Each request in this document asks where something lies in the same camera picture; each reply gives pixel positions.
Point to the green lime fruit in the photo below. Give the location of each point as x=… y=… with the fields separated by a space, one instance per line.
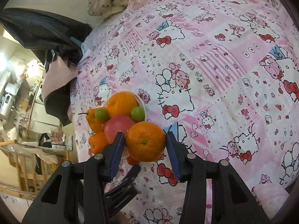
x=137 y=113
x=101 y=115

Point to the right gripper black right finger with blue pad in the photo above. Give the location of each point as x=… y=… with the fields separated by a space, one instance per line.
x=232 y=201

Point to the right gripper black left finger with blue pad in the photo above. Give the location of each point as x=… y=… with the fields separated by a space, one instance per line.
x=57 y=201

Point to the large orange top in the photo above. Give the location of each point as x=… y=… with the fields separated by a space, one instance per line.
x=120 y=104

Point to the small red fruit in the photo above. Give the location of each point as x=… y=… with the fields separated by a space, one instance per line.
x=132 y=161

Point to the orange pear-shaped fruit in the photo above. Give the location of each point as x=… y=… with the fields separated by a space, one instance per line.
x=94 y=124

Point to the pink Hello Kitty bedspread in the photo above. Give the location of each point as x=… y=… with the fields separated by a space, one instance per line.
x=222 y=75

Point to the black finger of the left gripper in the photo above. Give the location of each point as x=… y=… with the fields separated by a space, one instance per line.
x=117 y=198

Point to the small orange mandarin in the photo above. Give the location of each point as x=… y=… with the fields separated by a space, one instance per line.
x=145 y=142

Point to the wooden rack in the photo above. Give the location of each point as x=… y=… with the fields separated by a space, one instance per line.
x=32 y=167

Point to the black cloth on chair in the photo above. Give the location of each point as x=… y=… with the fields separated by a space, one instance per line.
x=42 y=31

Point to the pink towel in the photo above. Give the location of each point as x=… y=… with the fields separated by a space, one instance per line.
x=55 y=91

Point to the orange lower left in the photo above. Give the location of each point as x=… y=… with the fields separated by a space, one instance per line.
x=97 y=142

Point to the red apple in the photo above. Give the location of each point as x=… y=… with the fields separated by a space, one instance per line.
x=115 y=125

